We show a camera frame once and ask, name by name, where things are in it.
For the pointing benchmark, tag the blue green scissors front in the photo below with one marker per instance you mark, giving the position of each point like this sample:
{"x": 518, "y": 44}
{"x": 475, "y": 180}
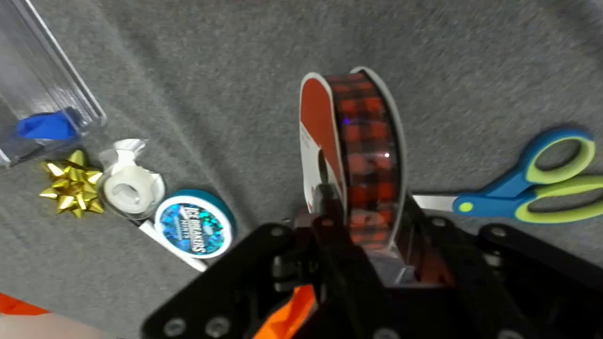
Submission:
{"x": 512, "y": 195}

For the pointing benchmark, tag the grey tablecloth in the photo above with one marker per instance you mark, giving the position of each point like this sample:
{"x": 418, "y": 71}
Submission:
{"x": 213, "y": 86}

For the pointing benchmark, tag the blue mint tin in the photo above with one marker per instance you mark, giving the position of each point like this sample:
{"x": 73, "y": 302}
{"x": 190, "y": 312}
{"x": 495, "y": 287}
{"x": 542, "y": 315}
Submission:
{"x": 194, "y": 223}

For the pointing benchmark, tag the red plaid ribbon spool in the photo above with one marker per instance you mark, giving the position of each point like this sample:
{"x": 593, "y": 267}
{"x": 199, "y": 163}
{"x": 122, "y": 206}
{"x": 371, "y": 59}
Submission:
{"x": 352, "y": 144}

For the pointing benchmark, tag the gold bow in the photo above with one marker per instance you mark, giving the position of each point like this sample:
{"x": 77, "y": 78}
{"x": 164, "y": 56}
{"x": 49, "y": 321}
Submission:
{"x": 73, "y": 186}

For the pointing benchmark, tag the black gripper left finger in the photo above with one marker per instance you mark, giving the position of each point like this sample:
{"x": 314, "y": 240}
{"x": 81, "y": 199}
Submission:
{"x": 237, "y": 293}

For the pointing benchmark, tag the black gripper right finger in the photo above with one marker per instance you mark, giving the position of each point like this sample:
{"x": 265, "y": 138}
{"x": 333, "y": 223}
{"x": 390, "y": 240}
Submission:
{"x": 501, "y": 283}

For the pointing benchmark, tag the white tape roll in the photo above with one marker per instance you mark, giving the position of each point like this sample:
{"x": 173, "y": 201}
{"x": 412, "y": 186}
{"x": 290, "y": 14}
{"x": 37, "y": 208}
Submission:
{"x": 126, "y": 186}

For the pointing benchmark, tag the clear box far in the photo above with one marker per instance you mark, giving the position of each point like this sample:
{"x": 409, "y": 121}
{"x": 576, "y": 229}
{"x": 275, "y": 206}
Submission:
{"x": 43, "y": 103}

